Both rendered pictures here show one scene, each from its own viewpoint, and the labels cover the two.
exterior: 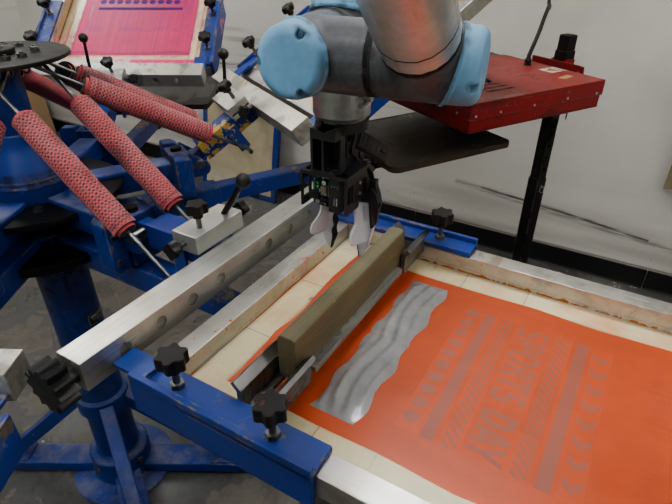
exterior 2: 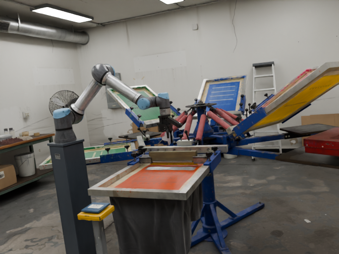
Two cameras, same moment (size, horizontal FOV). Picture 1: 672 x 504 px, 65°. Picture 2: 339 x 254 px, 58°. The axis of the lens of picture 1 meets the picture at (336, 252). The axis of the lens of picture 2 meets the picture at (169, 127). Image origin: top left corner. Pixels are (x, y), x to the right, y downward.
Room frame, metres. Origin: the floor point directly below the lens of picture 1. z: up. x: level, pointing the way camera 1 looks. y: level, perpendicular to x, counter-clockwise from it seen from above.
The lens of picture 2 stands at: (0.37, -2.10, 1.52)
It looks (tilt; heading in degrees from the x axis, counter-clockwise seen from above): 8 degrees down; 81
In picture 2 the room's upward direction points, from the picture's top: 6 degrees counter-clockwise
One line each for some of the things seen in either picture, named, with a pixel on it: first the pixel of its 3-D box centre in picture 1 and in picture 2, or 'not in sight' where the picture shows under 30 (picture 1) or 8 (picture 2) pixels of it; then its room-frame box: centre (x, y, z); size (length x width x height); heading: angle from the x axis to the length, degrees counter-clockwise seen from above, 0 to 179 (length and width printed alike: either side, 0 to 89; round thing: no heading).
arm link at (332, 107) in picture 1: (344, 101); (165, 112); (0.67, -0.01, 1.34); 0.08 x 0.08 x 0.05
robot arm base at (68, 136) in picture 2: not in sight; (64, 134); (-0.04, 0.14, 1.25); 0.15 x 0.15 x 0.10
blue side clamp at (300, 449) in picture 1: (225, 423); (140, 161); (0.47, 0.15, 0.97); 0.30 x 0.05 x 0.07; 59
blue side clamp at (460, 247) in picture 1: (402, 239); (212, 161); (0.95, -0.14, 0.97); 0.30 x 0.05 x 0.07; 59
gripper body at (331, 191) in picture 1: (339, 162); (165, 123); (0.67, 0.00, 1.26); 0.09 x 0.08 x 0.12; 150
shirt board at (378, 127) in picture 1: (295, 172); (264, 153); (1.45, 0.12, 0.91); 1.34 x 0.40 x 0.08; 119
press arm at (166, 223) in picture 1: (190, 240); not in sight; (0.87, 0.28, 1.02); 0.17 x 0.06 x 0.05; 59
